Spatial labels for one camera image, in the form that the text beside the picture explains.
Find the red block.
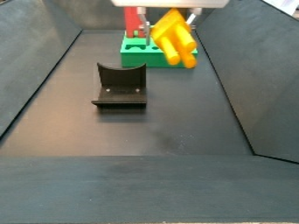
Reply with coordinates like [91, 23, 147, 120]
[124, 7, 145, 39]

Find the yellow three prong object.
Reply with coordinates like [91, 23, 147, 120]
[151, 9, 197, 68]

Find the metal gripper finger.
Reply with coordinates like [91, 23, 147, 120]
[136, 7, 151, 45]
[185, 8, 203, 30]

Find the green shape sorter base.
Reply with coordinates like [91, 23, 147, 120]
[119, 25, 199, 69]

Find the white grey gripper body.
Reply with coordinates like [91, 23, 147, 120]
[111, 0, 230, 8]

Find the black curved fixture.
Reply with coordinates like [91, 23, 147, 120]
[91, 63, 147, 107]

